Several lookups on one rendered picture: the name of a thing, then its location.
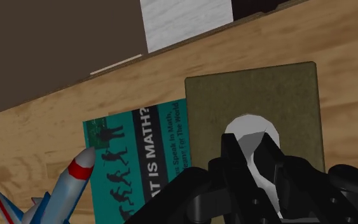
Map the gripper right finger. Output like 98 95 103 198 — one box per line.
254 131 358 224

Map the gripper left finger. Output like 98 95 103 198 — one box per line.
125 132 279 224

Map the white spoon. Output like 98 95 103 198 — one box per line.
224 113 284 220

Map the olive green book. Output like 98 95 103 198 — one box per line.
184 60 326 224

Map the teal book with silhouettes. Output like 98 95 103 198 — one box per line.
83 98 193 224

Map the light wooden desk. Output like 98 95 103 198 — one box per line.
0 0 358 224

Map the toy aeroplane blue red white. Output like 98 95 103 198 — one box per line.
0 146 97 224

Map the white wooden board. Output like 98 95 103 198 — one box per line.
139 0 234 54

